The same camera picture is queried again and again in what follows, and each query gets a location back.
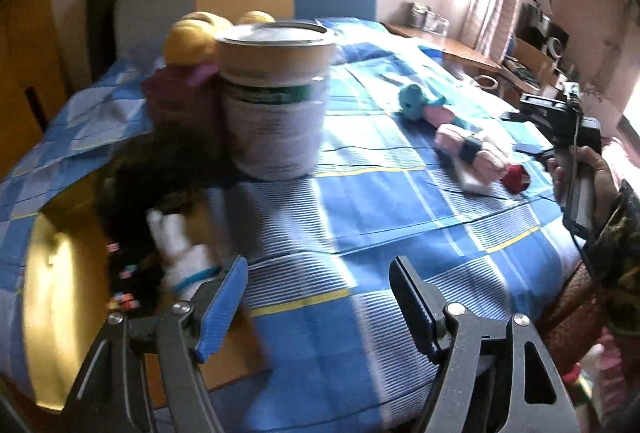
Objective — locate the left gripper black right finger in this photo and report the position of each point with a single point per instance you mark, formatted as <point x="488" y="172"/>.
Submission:
<point x="422" y="306"/>

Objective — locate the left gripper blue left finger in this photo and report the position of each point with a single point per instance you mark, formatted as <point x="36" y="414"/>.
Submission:
<point x="214" y="306"/>

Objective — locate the white gloves blue band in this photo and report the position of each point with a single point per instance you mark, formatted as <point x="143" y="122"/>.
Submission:
<point x="186" y="264"/>

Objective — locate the red plush item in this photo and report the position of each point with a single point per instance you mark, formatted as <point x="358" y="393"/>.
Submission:
<point x="516" y="180"/>

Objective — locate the pink yarn skein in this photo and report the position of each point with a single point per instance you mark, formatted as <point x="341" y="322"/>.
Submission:
<point x="486" y="156"/>

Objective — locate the teal plush doll pink dress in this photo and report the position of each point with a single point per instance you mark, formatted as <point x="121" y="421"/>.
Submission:
<point x="420" y="103"/>

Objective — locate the white sponge block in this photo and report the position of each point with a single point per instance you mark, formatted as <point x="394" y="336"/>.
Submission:
<point x="470" y="182"/>

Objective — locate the person's camouflage sleeve forearm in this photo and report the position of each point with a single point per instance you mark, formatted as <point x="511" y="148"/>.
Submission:
<point x="613" y="262"/>

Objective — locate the person's right hand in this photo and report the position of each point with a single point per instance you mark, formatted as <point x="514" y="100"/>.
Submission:
<point x="605" y="191"/>

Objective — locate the cardboard box on shelf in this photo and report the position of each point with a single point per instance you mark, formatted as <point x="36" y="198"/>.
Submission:
<point x="539" y="64"/>

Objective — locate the small speaker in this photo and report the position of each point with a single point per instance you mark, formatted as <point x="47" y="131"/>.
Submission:
<point x="553" y="48"/>

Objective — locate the wooden desk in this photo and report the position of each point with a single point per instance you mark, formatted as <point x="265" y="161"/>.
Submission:
<point x="452" y="50"/>

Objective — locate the blue plaid bed sheet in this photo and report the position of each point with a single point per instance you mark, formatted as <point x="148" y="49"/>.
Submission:
<point x="339" y="355"/>

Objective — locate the gold tray box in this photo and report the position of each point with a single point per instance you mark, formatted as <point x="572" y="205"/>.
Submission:
<point x="65" y="294"/>

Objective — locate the clear organizer on desk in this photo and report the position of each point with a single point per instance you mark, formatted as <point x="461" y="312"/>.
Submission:
<point x="423" y="17"/>

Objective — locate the dark maroon box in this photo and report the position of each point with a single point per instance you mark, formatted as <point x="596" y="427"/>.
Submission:
<point x="189" y="97"/>

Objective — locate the white protein powder can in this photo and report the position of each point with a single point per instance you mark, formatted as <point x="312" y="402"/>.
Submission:
<point x="275" y="88"/>

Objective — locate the yellow plush bear toy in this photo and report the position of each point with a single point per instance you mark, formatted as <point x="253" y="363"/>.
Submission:
<point x="192" y="40"/>

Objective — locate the wooden wardrobe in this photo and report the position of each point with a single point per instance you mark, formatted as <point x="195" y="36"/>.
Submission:
<point x="34" y="83"/>

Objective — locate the black rolled mat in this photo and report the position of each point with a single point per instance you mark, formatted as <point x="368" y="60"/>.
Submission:
<point x="101" y="42"/>

